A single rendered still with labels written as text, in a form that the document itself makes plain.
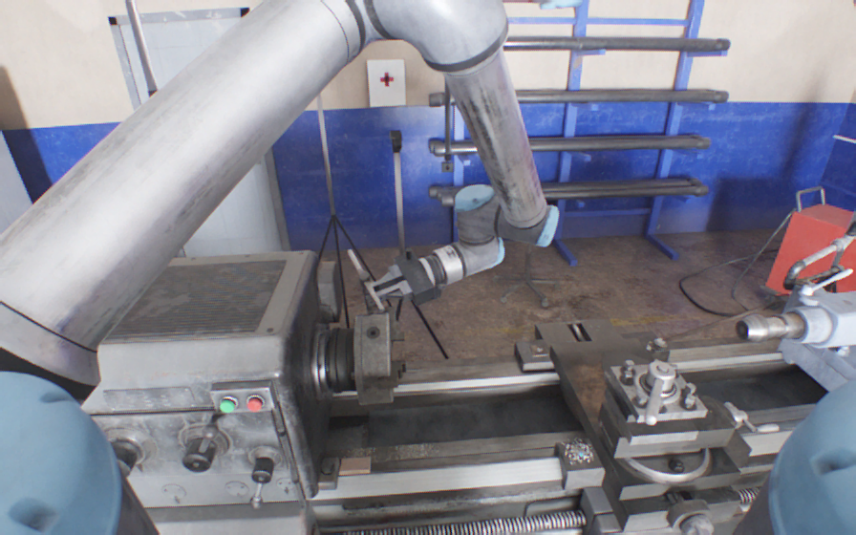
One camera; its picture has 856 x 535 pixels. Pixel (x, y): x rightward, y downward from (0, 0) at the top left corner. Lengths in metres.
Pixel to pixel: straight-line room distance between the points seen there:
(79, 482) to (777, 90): 5.40
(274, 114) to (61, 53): 4.35
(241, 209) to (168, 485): 3.37
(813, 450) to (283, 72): 0.49
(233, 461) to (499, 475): 0.68
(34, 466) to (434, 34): 0.50
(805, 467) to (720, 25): 4.72
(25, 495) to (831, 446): 0.35
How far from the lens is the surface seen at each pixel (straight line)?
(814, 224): 3.94
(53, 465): 0.26
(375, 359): 1.14
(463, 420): 1.58
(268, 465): 1.11
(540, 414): 1.63
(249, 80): 0.47
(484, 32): 0.56
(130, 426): 1.18
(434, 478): 1.29
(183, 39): 4.26
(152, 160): 0.43
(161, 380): 1.07
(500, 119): 0.67
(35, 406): 0.29
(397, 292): 1.02
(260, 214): 4.39
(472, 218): 1.00
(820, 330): 1.74
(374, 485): 1.30
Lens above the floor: 1.89
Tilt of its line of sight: 28 degrees down
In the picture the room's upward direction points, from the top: 1 degrees counter-clockwise
